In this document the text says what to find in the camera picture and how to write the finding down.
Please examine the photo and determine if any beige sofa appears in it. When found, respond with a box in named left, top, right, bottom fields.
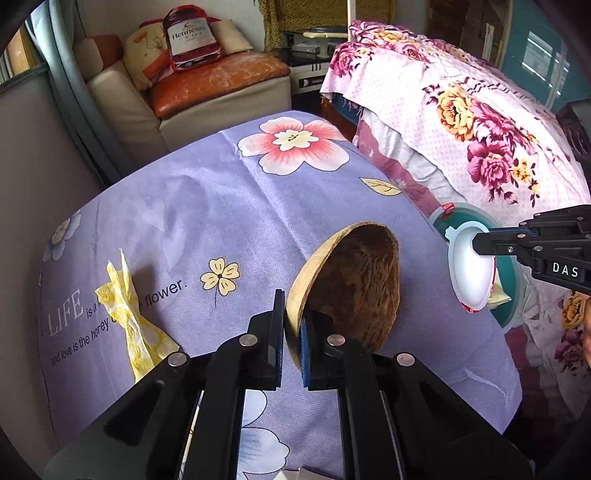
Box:
left=73, top=17, right=291, bottom=166

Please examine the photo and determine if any brown coconut shell bowl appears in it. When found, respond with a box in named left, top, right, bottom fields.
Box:
left=286, top=222, right=401, bottom=369

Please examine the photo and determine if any purple floral bed sheet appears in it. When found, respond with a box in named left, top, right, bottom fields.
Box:
left=38, top=111, right=530, bottom=479

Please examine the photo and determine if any teal cabinet with glass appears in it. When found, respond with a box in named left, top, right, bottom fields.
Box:
left=501, top=1, right=590, bottom=113

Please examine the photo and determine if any yellow crumpled napkin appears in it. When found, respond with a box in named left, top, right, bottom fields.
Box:
left=95, top=250, right=180, bottom=383

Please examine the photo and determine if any cream cartoon pillow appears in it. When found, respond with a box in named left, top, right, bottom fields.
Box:
left=123, top=22, right=169, bottom=92

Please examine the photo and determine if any black electronics stack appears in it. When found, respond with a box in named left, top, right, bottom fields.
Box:
left=280, top=26, right=348, bottom=96

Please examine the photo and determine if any red Hennessy bag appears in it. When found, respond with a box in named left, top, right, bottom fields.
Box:
left=163, top=5, right=221, bottom=71

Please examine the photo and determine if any white plastic lid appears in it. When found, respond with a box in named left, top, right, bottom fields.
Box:
left=445, top=221, right=496, bottom=312

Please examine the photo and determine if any orange leather seat cushion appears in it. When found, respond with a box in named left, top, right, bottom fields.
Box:
left=147, top=51, right=290, bottom=120

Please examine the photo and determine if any pink floral quilt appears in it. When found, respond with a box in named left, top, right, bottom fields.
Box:
left=320, top=19, right=591, bottom=416

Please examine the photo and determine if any white mask package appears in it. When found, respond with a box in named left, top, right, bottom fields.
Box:
left=274, top=468, right=332, bottom=480

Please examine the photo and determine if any yellow patterned cloth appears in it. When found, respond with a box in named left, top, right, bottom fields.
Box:
left=257, top=0, right=397, bottom=51

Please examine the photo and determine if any teal plastic trash bin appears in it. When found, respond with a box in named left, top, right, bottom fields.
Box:
left=429, top=202, right=524, bottom=332

